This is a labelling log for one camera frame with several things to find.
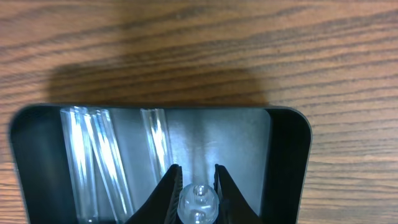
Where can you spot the black tray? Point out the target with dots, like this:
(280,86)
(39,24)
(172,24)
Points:
(286,161)

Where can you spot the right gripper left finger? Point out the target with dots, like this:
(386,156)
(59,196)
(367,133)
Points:
(161,202)

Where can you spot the clear test tube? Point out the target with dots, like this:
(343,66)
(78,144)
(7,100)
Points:
(157,140)
(198,205)
(77,161)
(109,161)

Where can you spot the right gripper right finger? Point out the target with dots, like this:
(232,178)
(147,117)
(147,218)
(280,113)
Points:
(231,205)

